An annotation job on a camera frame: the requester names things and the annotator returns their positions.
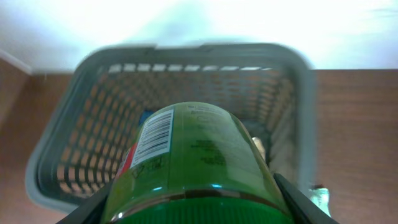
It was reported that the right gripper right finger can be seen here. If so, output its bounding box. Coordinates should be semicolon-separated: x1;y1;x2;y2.
274;174;338;224

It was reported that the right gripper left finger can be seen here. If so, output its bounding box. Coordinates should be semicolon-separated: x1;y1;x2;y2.
57;181;113;224

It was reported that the mint green snack packet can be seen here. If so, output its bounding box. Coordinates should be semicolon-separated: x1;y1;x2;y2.
310;185;331;217

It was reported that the green lidded glass jar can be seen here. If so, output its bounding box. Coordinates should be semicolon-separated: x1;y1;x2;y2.
101;102;294;223

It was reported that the blue tissue box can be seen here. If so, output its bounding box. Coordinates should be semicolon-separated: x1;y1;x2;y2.
139;110;155;126

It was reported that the grey plastic laundry basket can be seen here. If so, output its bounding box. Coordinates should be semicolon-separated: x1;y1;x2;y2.
25;44;317;213

